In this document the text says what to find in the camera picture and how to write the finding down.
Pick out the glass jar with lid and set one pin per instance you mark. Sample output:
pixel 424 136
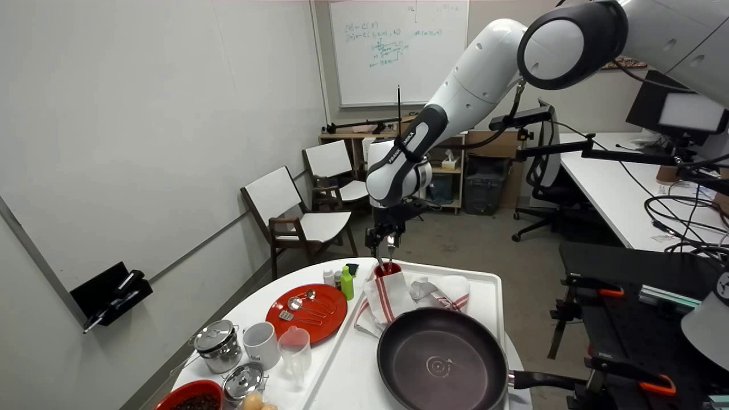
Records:
pixel 218 344

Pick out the black perforated robot table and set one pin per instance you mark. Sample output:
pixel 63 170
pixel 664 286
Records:
pixel 645 333

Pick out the white folding chair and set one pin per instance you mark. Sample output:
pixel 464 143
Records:
pixel 331 160
pixel 276 194

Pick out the black office chair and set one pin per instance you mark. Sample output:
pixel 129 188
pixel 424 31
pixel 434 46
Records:
pixel 566 190

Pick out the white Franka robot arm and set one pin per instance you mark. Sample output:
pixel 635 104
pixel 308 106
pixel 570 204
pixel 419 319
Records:
pixel 479 70

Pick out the black tripod stand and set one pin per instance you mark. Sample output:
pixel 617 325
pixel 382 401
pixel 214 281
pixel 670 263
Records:
pixel 400 104

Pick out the black wall holder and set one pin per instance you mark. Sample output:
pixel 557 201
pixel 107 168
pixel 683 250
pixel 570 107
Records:
pixel 99 293

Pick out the large wall whiteboard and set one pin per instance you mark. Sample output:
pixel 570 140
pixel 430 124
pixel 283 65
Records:
pixel 378 70

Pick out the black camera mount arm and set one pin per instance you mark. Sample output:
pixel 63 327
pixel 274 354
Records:
pixel 593 149

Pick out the small silver round piece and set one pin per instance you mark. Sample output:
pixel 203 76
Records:
pixel 295 304

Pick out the white red-striped towel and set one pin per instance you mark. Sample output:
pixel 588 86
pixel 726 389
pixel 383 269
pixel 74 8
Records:
pixel 396 299

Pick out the white mug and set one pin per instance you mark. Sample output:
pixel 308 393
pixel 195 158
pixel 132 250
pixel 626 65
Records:
pixel 260 344

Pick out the green plastic bottle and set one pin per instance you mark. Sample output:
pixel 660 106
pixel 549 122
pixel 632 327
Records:
pixel 348 286

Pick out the red plate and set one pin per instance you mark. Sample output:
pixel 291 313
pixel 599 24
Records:
pixel 308 315

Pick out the white tray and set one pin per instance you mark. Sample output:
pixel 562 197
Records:
pixel 342 373

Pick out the black frying pan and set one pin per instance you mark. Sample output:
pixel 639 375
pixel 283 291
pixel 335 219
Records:
pixel 440 360

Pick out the silver aluminium bar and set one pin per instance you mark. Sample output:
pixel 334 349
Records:
pixel 669 296

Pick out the cardboard box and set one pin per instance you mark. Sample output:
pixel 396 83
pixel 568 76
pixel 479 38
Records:
pixel 492 144

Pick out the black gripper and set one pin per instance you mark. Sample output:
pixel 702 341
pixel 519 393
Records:
pixel 389 219

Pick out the small silver square piece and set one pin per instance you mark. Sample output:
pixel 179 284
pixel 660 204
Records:
pixel 286 315

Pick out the white desk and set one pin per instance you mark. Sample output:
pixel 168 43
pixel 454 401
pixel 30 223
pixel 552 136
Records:
pixel 607 197

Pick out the wooden shelf unit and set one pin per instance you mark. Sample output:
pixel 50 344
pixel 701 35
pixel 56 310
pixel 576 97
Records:
pixel 448 184

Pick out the small steel lidded jar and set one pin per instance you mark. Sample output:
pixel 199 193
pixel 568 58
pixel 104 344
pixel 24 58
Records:
pixel 245 379

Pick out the tan bread roll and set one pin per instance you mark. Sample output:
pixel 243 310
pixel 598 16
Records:
pixel 269 404
pixel 251 401

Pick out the clear drinking glass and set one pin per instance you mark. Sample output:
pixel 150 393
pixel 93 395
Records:
pixel 295 356

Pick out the black bin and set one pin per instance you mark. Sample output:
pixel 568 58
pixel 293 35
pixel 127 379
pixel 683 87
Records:
pixel 483 185

